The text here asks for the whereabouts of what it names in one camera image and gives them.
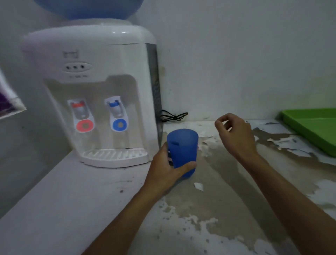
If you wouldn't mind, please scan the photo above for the person's left hand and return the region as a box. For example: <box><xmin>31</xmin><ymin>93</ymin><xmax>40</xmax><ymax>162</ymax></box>
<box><xmin>142</xmin><ymin>142</ymin><xmax>197</xmax><ymax>196</ymax></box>

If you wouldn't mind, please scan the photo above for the person's right hand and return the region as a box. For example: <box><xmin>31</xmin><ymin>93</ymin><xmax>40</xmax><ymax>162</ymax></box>
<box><xmin>215</xmin><ymin>113</ymin><xmax>259</xmax><ymax>161</ymax></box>

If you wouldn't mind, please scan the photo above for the blue plastic cup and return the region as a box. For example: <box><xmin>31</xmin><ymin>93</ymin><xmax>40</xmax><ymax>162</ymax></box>
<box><xmin>167</xmin><ymin>129</ymin><xmax>199</xmax><ymax>178</ymax></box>

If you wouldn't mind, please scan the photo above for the person's right forearm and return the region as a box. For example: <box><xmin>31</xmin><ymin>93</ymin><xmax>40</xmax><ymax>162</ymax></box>
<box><xmin>237</xmin><ymin>154</ymin><xmax>336</xmax><ymax>255</ymax></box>

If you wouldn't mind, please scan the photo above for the person's left forearm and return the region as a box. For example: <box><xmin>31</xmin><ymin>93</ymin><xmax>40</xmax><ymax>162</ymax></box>
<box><xmin>82</xmin><ymin>185</ymin><xmax>168</xmax><ymax>255</ymax></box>

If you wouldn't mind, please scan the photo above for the white drip tray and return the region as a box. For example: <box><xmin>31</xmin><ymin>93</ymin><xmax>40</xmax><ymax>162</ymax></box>
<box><xmin>80</xmin><ymin>148</ymin><xmax>149</xmax><ymax>168</ymax></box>

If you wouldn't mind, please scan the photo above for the blue cold water tap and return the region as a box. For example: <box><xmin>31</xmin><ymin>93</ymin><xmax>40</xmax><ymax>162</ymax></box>
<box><xmin>104</xmin><ymin>96</ymin><xmax>129</xmax><ymax>132</ymax></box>

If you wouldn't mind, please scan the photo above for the green plastic tray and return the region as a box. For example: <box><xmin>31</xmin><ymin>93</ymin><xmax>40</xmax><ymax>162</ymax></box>
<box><xmin>279</xmin><ymin>108</ymin><xmax>336</xmax><ymax>158</ymax></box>

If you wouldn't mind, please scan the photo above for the white water dispenser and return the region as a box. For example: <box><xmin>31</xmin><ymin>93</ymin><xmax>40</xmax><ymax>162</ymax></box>
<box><xmin>21</xmin><ymin>18</ymin><xmax>164</xmax><ymax>168</ymax></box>

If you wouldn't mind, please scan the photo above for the red hot water tap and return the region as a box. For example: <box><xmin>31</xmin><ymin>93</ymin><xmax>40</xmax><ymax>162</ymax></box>
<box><xmin>67</xmin><ymin>99</ymin><xmax>95</xmax><ymax>133</ymax></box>

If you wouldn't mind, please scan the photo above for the blue water bottle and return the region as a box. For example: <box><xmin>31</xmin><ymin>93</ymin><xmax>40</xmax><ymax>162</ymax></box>
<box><xmin>33</xmin><ymin>0</ymin><xmax>145</xmax><ymax>21</ymax></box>

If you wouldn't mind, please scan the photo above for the white and purple packet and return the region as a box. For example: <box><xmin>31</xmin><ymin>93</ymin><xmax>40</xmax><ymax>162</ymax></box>
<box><xmin>0</xmin><ymin>69</ymin><xmax>27</xmax><ymax>120</ymax></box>

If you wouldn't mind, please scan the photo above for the black power cable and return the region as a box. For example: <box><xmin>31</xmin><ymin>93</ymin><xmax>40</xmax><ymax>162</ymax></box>
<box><xmin>161</xmin><ymin>110</ymin><xmax>189</xmax><ymax>123</ymax></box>

